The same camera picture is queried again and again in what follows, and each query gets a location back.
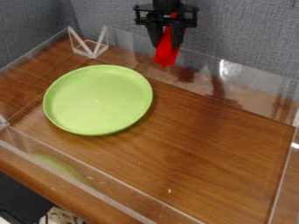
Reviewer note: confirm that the black box under table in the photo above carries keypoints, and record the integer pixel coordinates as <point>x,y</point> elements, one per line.
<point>21,202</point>

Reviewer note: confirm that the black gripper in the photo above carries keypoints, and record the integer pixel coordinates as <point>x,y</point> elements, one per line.
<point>165,13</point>

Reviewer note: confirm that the clear acrylic enclosure wall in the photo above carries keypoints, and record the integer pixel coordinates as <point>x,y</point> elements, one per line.
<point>209,159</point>

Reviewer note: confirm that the green round plate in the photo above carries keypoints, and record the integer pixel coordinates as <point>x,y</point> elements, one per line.
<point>97,100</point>

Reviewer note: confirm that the clear acrylic corner bracket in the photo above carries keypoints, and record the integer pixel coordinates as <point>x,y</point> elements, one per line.
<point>85,47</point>

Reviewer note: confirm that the red long block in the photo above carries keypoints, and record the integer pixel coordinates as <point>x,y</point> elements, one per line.
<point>165,54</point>

